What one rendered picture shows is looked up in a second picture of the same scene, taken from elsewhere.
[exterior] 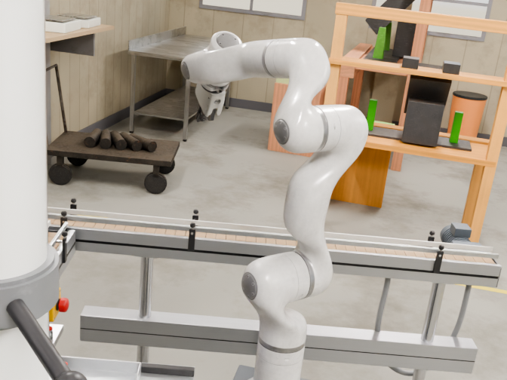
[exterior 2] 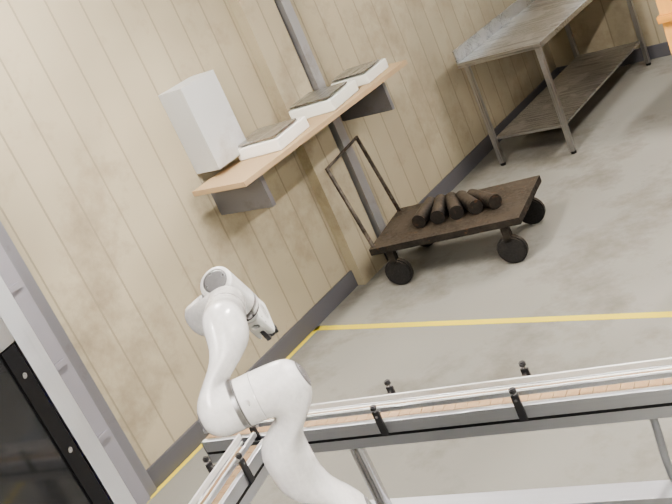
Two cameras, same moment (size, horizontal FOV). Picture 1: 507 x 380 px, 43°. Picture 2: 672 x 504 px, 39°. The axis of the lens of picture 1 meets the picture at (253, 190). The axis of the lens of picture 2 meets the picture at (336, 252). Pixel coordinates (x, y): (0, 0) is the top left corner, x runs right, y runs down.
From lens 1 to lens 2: 1.39 m
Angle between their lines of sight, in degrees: 32
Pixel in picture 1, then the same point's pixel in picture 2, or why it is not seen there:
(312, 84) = (214, 365)
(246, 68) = not seen: hidden behind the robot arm
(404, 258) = (642, 393)
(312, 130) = (221, 417)
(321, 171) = (275, 437)
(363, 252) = (586, 394)
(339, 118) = (252, 391)
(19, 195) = not seen: outside the picture
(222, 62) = (198, 319)
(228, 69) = not seen: hidden behind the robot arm
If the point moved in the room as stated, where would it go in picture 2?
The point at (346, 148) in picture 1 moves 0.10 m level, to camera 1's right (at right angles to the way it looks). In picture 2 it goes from (282, 412) to (324, 408)
